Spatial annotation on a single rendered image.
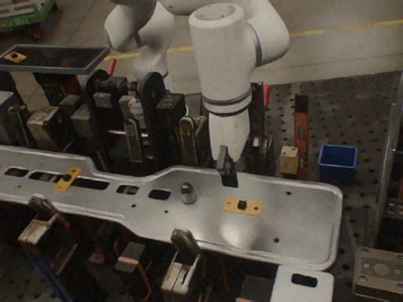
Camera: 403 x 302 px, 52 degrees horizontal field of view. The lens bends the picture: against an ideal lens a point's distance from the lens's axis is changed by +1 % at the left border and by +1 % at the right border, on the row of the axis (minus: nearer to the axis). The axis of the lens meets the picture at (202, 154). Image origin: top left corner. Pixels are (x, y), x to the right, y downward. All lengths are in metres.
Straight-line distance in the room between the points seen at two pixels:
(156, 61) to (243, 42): 0.80
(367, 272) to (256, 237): 0.22
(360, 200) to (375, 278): 0.62
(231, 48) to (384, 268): 0.43
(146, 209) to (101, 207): 0.11
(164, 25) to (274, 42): 0.75
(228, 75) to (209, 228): 0.36
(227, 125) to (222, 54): 0.13
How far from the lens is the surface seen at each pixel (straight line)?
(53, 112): 1.24
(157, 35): 1.38
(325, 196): 0.92
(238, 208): 0.89
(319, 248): 0.83
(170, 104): 1.03
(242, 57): 0.64
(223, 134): 0.70
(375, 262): 0.75
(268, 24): 0.67
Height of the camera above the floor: 1.67
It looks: 40 degrees down
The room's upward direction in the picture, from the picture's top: 12 degrees counter-clockwise
